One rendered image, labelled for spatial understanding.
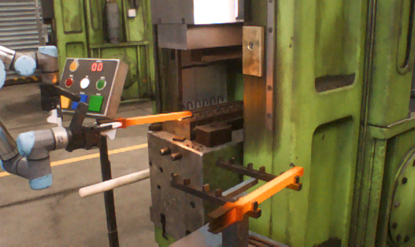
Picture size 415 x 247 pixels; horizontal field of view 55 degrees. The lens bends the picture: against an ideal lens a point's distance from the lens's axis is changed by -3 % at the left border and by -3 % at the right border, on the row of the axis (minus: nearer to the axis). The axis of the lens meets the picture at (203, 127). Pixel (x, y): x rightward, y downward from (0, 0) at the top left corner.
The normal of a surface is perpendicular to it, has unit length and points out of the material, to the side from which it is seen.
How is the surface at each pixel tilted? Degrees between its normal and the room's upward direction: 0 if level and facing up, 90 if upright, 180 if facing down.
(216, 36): 90
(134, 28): 79
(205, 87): 90
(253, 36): 90
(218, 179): 90
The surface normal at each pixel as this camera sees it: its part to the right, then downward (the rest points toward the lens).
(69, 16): 0.42, 0.22
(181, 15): -0.78, 0.19
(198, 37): 0.63, 0.20
